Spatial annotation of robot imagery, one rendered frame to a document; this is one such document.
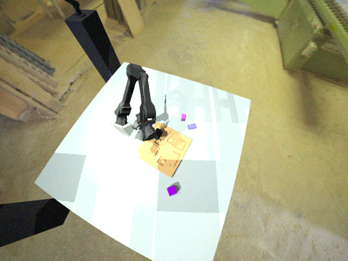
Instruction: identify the purple cube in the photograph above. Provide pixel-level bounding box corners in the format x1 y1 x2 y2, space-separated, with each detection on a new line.
167 185 177 196

